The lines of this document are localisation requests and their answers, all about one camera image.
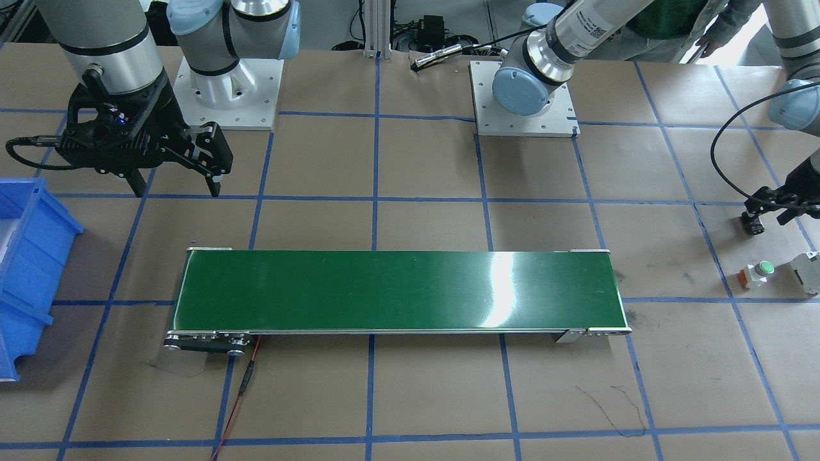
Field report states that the person in green vest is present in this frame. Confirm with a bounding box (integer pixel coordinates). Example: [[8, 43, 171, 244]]
[[625, 0, 763, 60]]

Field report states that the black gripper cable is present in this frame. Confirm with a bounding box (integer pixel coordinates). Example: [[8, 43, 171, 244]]
[[5, 136, 71, 172], [710, 79, 796, 206]]

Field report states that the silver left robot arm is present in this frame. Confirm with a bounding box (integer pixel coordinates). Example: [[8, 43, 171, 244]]
[[492, 1, 818, 135]]

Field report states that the green push button switch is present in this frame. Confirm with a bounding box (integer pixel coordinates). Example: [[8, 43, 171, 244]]
[[737, 261, 775, 291]]

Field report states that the aluminium frame post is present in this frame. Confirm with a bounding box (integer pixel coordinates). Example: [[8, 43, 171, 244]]
[[361, 1, 393, 60]]

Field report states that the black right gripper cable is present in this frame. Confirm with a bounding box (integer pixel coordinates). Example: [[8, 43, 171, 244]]
[[5, 136, 71, 172]]

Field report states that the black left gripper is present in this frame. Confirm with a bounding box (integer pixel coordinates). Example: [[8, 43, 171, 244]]
[[744, 151, 819, 225]]

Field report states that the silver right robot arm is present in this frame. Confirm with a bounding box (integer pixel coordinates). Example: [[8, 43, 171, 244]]
[[19, 1, 301, 197]]

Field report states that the green conveyor belt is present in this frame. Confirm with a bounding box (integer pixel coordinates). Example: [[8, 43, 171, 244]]
[[163, 247, 632, 355]]

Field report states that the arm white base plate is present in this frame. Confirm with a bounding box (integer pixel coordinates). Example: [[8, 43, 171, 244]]
[[469, 60, 582, 138], [174, 58, 284, 131]]

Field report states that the black power adapter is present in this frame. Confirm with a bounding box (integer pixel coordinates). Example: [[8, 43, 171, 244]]
[[416, 15, 446, 49]]

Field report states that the blue plastic bin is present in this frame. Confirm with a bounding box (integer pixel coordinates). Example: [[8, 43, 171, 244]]
[[1, 178, 84, 382]]

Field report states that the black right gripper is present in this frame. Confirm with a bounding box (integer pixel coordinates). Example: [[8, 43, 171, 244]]
[[56, 69, 233, 198]]

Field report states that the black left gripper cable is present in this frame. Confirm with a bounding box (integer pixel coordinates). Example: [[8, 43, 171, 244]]
[[710, 79, 796, 206]]

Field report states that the white circuit breaker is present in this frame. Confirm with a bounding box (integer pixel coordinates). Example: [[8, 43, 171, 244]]
[[789, 252, 819, 296]]

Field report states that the silver metal bar tool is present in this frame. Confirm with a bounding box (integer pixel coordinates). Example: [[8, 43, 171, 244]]
[[410, 44, 463, 72]]

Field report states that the red black power cable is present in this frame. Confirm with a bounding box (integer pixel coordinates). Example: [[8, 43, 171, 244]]
[[210, 336, 263, 460]]

